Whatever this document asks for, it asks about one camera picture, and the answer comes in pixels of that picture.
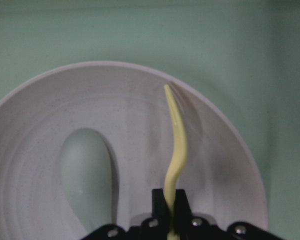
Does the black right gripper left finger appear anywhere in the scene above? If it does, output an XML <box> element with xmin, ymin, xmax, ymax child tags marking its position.
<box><xmin>83</xmin><ymin>188</ymin><xmax>170</xmax><ymax>240</ymax></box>

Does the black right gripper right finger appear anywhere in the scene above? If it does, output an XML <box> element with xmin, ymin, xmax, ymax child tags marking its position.
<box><xmin>174</xmin><ymin>189</ymin><xmax>281</xmax><ymax>240</ymax></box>

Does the yellow plastic fork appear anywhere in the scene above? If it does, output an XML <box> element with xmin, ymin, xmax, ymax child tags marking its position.
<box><xmin>163</xmin><ymin>84</ymin><xmax>188</xmax><ymax>240</ymax></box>

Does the white round plate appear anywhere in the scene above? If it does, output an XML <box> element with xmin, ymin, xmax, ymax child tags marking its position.
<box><xmin>0</xmin><ymin>61</ymin><xmax>268</xmax><ymax>240</ymax></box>

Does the pale green plastic spoon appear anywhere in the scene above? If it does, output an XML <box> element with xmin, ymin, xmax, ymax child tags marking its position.
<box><xmin>60</xmin><ymin>128</ymin><xmax>118</xmax><ymax>233</ymax></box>

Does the light green plastic tray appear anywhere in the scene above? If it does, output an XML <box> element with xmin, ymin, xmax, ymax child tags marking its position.
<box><xmin>0</xmin><ymin>0</ymin><xmax>300</xmax><ymax>240</ymax></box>

